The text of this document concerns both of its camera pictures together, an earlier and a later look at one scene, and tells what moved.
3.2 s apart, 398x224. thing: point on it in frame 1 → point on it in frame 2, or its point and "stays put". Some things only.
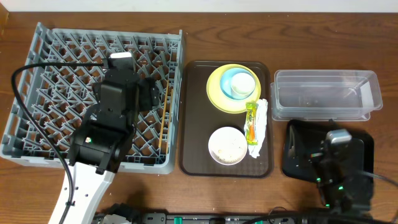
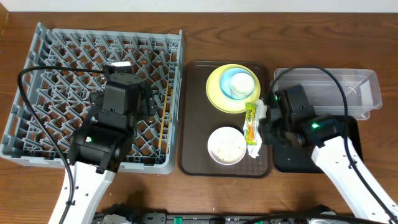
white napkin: x=262 y=112 stays put
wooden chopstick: x=164 y=111 stays put
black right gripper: x=316 y=155 → x=265 y=126
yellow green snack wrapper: x=251 y=123 stays put
